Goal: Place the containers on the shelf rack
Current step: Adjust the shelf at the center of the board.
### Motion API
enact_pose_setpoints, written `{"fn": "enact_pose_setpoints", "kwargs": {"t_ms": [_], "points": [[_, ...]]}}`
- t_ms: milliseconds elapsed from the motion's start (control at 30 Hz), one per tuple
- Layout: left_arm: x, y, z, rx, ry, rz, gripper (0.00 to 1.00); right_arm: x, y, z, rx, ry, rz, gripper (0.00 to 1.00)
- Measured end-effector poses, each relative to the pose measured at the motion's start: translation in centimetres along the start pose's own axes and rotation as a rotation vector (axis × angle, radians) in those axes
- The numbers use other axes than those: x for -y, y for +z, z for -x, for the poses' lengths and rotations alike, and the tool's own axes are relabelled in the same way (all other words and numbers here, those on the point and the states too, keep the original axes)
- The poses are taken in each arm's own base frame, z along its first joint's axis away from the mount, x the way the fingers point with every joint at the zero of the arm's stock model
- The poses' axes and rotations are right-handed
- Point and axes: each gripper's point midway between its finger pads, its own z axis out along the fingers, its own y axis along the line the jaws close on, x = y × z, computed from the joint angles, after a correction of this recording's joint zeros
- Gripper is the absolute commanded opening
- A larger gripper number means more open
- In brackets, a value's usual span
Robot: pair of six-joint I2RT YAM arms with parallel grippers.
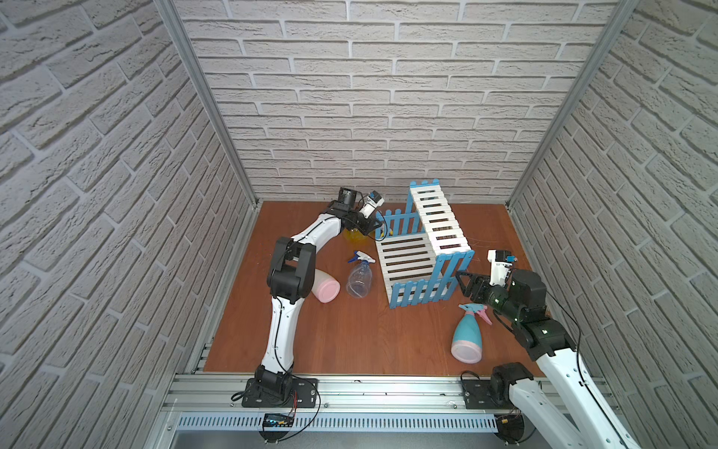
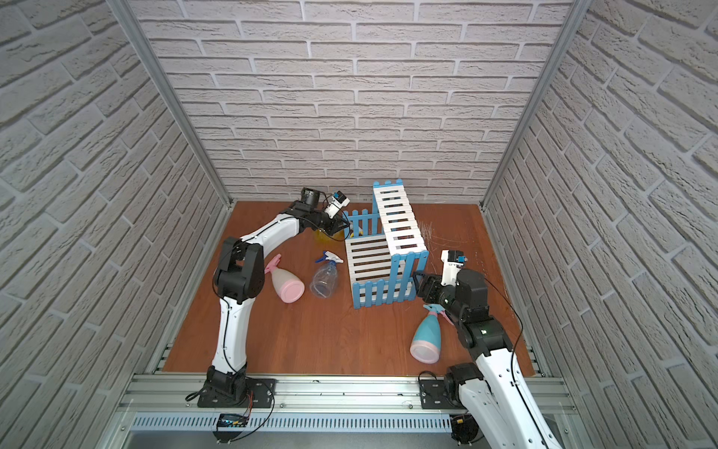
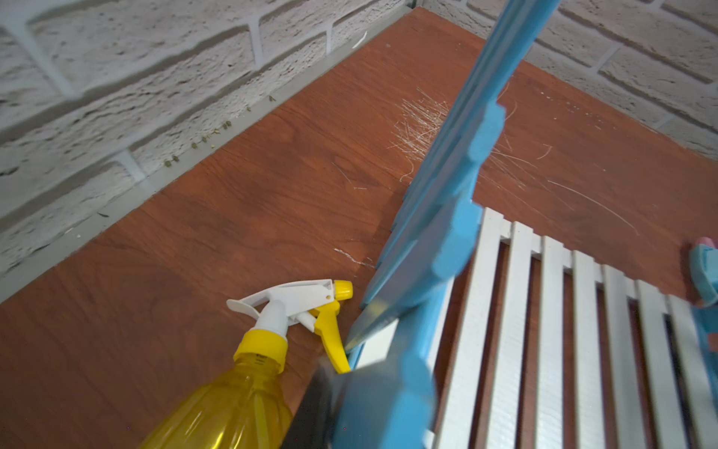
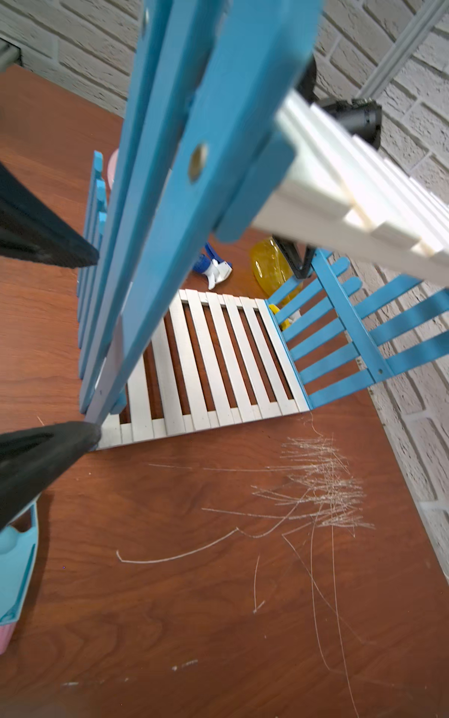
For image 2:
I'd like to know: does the pink white spray bottle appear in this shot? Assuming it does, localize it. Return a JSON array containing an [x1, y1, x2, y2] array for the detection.
[[265, 254, 306, 304]]

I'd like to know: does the aluminium corner post right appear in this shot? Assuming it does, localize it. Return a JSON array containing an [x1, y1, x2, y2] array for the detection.
[[481, 0, 592, 213]]

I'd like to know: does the clear blue spray bottle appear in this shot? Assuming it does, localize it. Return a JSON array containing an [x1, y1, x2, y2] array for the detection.
[[310, 251, 344, 299]]

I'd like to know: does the aluminium corner post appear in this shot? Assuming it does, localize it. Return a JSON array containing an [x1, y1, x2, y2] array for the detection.
[[108, 0, 233, 209], [481, 0, 592, 213]]

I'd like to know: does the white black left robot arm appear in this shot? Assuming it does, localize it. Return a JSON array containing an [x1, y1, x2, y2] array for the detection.
[[211, 188, 350, 375]]

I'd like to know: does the small green circuit board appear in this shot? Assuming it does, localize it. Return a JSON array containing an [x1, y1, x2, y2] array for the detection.
[[216, 413, 250, 428]]

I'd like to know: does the aluminium front rail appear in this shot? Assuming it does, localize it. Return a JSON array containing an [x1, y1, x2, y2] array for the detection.
[[94, 372, 596, 449]]

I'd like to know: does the yellow spray bottle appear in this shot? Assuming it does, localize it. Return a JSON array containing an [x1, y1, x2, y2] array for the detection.
[[314, 229, 337, 244]]

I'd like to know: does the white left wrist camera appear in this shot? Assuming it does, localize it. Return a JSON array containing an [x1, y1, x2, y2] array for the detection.
[[325, 191, 351, 219]]

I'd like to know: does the blue white slatted shelf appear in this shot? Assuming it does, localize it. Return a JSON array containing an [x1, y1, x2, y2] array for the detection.
[[345, 180, 429, 309]]

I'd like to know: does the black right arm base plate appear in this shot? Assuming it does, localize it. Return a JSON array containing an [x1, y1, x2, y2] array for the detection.
[[417, 370, 464, 410]]

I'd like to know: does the aluminium corner post left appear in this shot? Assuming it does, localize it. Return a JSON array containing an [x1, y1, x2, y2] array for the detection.
[[108, 0, 233, 209]]

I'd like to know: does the teal pink spray bottle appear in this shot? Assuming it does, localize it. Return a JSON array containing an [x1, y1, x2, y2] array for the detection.
[[409, 304, 452, 365]]

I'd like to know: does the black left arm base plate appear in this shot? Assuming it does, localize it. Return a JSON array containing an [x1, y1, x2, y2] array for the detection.
[[197, 366, 277, 409]]

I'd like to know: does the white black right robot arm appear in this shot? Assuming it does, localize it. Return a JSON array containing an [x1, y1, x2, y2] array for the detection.
[[412, 268, 561, 448]]

